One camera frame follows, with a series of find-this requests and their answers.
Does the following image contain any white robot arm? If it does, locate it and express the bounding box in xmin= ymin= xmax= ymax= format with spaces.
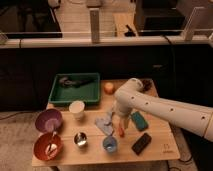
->
xmin=114 ymin=78 xmax=213 ymax=142

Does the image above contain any red bowl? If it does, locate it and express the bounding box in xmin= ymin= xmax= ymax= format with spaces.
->
xmin=33 ymin=133 xmax=63 ymax=161

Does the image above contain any green plastic tray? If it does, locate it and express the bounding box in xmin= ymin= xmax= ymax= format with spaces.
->
xmin=48 ymin=73 xmax=101 ymax=106

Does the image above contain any wooden table board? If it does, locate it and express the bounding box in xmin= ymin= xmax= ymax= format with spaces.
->
xmin=32 ymin=80 xmax=180 ymax=167

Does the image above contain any purple bowl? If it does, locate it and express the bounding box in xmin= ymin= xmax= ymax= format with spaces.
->
xmin=35 ymin=108 xmax=63 ymax=133

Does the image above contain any light blue towel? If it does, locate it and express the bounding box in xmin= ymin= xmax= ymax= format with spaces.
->
xmin=95 ymin=112 xmax=114 ymax=136

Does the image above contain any blue plastic cup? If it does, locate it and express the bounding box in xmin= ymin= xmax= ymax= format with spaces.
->
xmin=102 ymin=136 xmax=117 ymax=153

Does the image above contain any purple grapes bunch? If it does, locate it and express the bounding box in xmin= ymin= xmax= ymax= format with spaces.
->
xmin=142 ymin=79 xmax=152 ymax=92

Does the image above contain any black rectangular block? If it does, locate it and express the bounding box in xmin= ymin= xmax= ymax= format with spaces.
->
xmin=132 ymin=133 xmax=152 ymax=155

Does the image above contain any small metal cup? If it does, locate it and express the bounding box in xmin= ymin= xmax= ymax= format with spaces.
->
xmin=74 ymin=132 xmax=87 ymax=147

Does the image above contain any dark tool in tray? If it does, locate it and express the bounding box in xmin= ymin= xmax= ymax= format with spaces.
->
xmin=59 ymin=77 xmax=93 ymax=88

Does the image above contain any teal sponge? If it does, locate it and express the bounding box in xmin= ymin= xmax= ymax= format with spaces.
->
xmin=131 ymin=112 xmax=148 ymax=131

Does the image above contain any white spoon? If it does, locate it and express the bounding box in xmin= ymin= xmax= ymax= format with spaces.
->
xmin=47 ymin=131 xmax=57 ymax=155

